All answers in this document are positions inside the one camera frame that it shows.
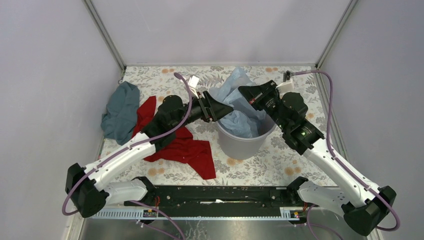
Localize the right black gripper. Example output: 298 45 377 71
238 80 290 131

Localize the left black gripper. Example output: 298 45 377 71
171 90 234 131

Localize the light blue plastic trash bag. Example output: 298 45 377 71
208 67 267 139

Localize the grey plastic trash bin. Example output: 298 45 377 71
216 115 276 160

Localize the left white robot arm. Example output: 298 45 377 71
62 91 234 218

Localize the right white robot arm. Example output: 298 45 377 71
238 80 397 236

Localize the floral patterned table mat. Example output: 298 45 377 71
115 66 334 187

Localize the red cloth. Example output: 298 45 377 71
132 96 216 180

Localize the teal grey cloth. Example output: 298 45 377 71
100 81 140 145

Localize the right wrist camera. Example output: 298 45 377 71
276 70 294 95

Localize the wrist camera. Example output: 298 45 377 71
187 75 201 99
276 70 294 95

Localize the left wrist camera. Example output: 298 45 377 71
187 75 201 99

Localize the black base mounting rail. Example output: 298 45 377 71
140 185 311 210

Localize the white slotted cable duct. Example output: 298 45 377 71
92 203 300 222

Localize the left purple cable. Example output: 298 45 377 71
61 72 194 240

